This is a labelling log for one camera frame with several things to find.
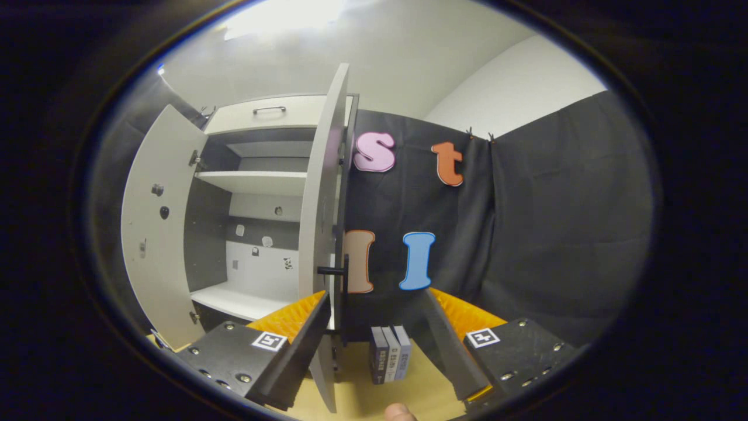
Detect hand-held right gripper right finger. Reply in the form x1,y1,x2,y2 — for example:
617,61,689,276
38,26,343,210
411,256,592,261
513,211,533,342
422,287,576,410

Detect white cabinet door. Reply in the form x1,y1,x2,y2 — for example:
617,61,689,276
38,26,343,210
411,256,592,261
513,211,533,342
121,104,209,351
298,63,360,413

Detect white cabinet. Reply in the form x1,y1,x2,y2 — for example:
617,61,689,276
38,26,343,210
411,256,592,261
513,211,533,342
184,94,358,335

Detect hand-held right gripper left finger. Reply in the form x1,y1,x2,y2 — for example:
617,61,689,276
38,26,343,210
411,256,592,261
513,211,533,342
175,291,332,412

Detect light blue box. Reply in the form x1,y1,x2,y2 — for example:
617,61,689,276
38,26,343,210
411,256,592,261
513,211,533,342
393,325,413,381

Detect white cabinet drawer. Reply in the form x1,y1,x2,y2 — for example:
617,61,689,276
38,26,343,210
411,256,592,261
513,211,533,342
205,95,355,136

